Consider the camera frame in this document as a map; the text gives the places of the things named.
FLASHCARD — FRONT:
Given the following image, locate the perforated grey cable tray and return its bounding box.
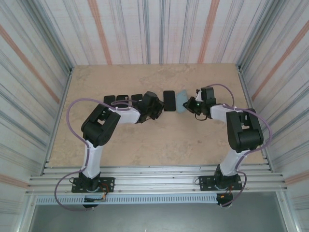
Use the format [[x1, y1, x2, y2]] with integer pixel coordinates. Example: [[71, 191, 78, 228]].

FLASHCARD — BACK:
[[35, 195, 219, 205]]

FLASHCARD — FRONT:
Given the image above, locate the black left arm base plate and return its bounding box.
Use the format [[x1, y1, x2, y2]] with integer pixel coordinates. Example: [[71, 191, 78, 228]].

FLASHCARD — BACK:
[[71, 177, 115, 194]]

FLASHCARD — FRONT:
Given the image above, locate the aluminium rail frame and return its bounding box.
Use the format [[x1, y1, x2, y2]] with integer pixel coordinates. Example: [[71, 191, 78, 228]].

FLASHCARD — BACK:
[[25, 165, 289, 195]]

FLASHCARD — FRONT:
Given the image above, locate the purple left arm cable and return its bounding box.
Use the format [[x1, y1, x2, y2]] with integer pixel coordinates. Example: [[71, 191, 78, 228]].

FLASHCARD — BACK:
[[55, 98, 136, 212]]

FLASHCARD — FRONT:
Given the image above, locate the small circuit board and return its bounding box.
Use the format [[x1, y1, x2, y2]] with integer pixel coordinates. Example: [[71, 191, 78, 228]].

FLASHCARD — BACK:
[[84, 195, 107, 202]]

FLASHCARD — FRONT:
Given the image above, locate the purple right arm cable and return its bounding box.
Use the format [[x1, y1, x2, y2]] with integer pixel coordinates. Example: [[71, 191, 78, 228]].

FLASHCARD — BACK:
[[205, 83, 273, 208]]

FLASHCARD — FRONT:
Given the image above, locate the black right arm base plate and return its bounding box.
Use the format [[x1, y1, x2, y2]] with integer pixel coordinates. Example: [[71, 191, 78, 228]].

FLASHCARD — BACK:
[[198, 175, 243, 192]]

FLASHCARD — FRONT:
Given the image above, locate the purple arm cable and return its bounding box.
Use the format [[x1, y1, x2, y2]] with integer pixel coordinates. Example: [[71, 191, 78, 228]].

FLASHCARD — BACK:
[[55, 98, 136, 212], [205, 83, 273, 208]]

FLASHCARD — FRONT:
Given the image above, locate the black phone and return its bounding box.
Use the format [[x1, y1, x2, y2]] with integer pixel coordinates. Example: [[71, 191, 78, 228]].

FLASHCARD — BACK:
[[175, 89, 189, 114]]

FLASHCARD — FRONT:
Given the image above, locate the aluminium side rail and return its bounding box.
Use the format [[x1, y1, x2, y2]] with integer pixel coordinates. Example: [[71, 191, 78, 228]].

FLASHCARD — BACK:
[[42, 67, 74, 176], [237, 64, 274, 173]]

